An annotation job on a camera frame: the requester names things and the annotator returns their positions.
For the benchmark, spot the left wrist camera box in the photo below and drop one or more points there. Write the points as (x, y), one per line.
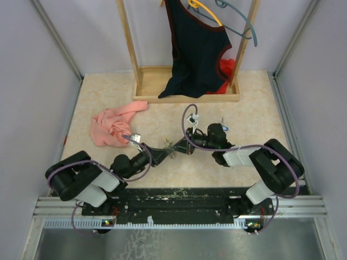
(135, 141)

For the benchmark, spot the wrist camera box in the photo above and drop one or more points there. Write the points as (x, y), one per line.
(193, 119)
(135, 141)

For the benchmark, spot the yellow clothes hanger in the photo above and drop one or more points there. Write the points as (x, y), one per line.
(197, 4)

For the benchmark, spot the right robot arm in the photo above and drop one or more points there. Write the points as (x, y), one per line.
(278, 169)

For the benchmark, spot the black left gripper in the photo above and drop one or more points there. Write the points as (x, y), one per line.
(158, 155)

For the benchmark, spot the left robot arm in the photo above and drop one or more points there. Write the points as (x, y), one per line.
(81, 178)

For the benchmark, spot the dark navy tank top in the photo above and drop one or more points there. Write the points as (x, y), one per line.
(197, 49)

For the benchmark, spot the red cloth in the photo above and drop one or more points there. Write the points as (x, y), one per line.
(227, 67)

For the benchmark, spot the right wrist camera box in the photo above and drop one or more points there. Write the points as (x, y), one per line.
(193, 119)

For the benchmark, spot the pink cloth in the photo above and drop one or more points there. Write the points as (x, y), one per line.
(109, 126)

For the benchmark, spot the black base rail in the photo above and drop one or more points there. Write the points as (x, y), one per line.
(182, 206)

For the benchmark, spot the blue tagged key bunch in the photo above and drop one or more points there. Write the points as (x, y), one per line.
(224, 126)

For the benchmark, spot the wooden clothes rack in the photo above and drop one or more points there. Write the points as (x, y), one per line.
(150, 81)

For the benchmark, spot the large keyring with small rings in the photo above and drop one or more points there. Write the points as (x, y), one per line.
(169, 145)

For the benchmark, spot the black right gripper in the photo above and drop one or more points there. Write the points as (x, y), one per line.
(184, 146)

